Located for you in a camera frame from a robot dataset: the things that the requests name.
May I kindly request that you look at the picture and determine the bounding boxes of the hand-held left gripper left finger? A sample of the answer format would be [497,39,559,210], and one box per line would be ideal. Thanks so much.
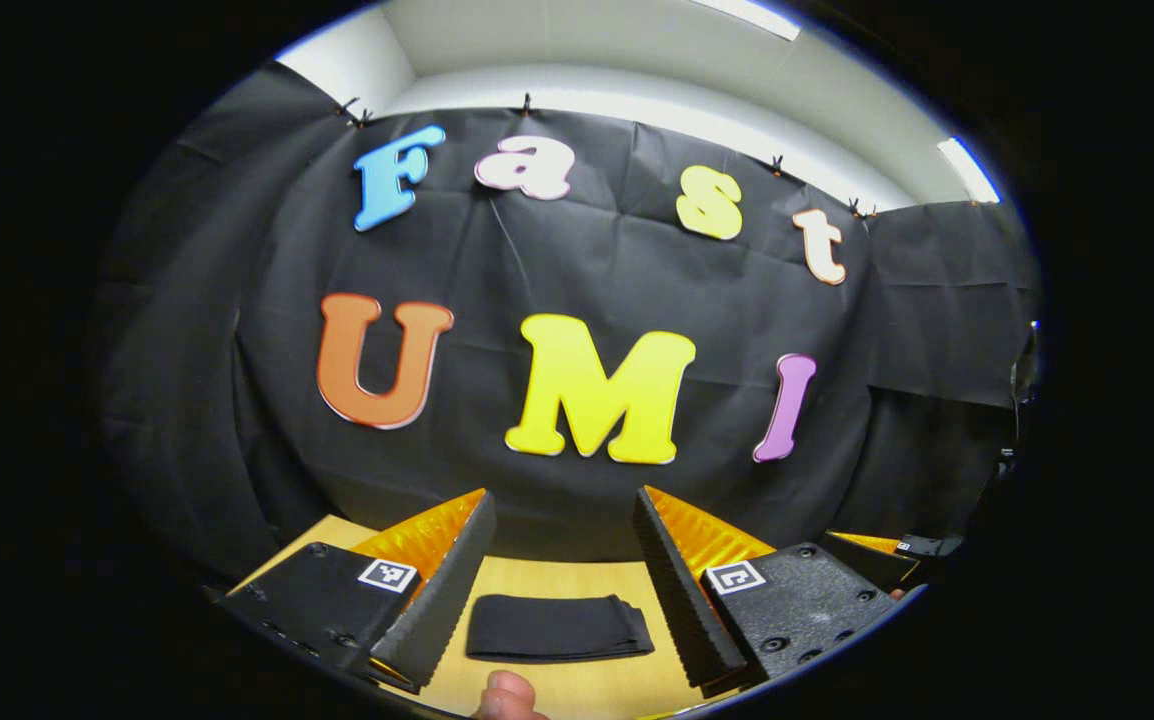
[220,488,496,693]

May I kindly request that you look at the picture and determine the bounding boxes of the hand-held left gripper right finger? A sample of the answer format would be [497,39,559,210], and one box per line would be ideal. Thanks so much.
[634,485,903,699]

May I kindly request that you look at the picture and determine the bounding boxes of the black jeans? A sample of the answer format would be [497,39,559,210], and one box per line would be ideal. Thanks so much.
[464,593,656,664]

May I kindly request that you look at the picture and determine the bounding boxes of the black backdrop cloth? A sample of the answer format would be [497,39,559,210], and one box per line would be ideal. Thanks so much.
[97,60,1043,591]

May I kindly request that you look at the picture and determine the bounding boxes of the ceiling light panel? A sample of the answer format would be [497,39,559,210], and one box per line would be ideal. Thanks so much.
[937,136,1001,205]
[687,0,801,42]

